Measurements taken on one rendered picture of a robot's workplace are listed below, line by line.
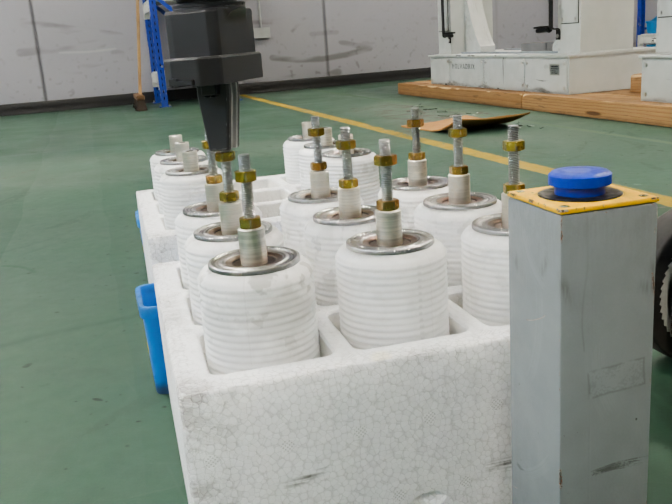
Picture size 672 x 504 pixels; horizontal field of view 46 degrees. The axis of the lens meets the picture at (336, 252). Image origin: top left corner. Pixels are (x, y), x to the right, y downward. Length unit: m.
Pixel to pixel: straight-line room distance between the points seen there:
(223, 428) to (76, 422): 0.43
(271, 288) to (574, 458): 0.25
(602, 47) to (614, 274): 3.58
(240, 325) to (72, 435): 0.41
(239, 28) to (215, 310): 0.26
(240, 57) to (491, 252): 0.28
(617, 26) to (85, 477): 3.59
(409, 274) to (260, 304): 0.12
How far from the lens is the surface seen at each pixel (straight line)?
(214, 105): 0.74
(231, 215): 0.75
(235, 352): 0.63
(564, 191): 0.53
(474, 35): 5.17
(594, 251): 0.52
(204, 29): 0.70
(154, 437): 0.95
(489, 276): 0.69
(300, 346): 0.64
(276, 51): 7.12
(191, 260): 0.75
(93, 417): 1.03
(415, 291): 0.65
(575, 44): 4.05
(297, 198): 0.89
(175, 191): 1.14
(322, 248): 0.76
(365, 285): 0.65
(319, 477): 0.65
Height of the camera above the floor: 0.42
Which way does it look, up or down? 15 degrees down
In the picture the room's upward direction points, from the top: 4 degrees counter-clockwise
